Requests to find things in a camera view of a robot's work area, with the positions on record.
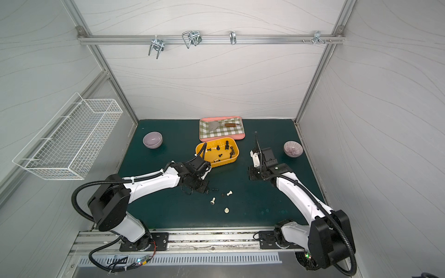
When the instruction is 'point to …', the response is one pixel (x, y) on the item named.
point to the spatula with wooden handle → (214, 125)
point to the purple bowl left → (152, 139)
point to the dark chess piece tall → (232, 149)
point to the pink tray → (217, 119)
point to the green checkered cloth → (221, 130)
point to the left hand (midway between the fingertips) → (206, 188)
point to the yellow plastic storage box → (220, 150)
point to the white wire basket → (68, 146)
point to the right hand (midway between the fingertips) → (250, 170)
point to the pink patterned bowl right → (293, 149)
